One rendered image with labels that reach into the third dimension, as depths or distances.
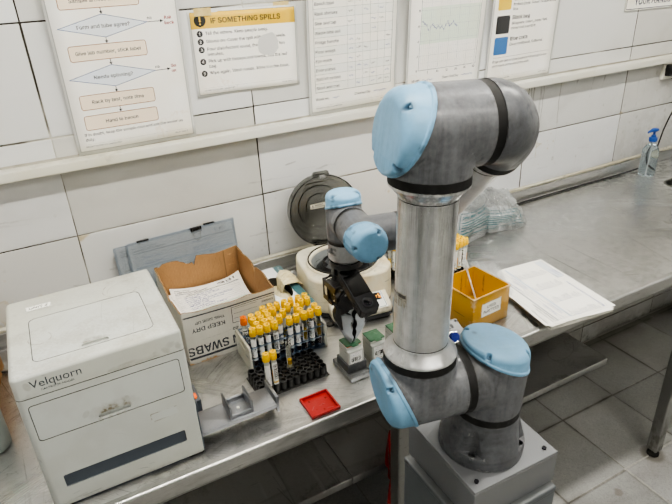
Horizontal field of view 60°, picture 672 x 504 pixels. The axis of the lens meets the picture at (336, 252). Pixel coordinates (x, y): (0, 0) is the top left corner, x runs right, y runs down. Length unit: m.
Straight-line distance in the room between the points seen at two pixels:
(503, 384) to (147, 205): 1.07
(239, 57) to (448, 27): 0.68
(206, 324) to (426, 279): 0.75
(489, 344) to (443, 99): 0.42
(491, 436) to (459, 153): 0.51
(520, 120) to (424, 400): 0.43
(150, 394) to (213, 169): 0.75
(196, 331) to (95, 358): 0.42
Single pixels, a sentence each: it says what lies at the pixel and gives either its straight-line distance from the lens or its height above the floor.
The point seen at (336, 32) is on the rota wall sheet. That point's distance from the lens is 1.74.
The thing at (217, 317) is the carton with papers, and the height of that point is 0.99.
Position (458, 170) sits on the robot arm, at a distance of 0.76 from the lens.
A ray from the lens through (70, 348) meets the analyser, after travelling 1.11.
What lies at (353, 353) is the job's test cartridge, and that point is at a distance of 1.35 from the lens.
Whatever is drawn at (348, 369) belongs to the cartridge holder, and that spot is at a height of 0.90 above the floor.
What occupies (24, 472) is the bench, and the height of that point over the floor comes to 0.88.
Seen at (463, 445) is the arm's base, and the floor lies 0.99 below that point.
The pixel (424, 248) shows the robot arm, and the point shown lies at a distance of 0.81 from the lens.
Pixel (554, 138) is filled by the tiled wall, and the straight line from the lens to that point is 2.42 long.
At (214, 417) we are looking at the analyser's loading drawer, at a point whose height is 0.92.
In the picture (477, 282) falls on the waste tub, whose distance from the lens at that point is 1.66.
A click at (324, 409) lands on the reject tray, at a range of 1.31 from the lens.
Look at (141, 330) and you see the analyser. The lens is 1.10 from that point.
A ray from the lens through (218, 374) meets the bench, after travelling 1.45.
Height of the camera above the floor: 1.75
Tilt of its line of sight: 27 degrees down
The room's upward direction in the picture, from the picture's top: 3 degrees counter-clockwise
